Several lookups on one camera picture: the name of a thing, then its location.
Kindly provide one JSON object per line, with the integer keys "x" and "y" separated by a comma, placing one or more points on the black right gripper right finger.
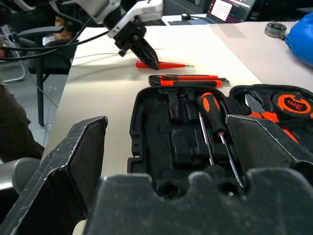
{"x": 266, "y": 147}

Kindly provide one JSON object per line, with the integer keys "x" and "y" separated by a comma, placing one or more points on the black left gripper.
{"x": 129, "y": 34}

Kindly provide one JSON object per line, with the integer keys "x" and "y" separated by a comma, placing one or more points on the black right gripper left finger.
{"x": 61, "y": 156}

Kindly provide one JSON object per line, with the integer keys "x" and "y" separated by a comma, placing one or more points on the red voltage tester pen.
{"x": 171, "y": 64}

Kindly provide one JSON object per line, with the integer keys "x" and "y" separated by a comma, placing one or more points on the orange black utility knife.
{"x": 190, "y": 78}

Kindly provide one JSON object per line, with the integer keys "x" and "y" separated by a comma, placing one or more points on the silver robot body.
{"x": 22, "y": 173}

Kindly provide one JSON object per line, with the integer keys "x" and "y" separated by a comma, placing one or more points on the black orange tape measure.
{"x": 293, "y": 104}

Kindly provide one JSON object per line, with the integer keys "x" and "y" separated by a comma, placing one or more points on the person in brown trousers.
{"x": 14, "y": 127}

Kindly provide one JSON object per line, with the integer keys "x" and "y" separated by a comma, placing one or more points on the small black adapter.
{"x": 186, "y": 16}

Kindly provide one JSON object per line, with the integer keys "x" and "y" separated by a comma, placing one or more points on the thin steel shaft screwdriver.
{"x": 205, "y": 137}

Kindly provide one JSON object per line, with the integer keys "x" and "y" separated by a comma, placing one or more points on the open laptop computer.
{"x": 230, "y": 11}

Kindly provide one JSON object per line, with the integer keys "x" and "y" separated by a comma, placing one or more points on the black office chair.
{"x": 49, "y": 61}

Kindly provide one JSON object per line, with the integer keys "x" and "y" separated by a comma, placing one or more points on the blue boxing glove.
{"x": 302, "y": 36}

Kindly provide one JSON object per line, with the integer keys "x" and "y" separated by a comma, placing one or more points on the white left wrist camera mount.
{"x": 146, "y": 9}

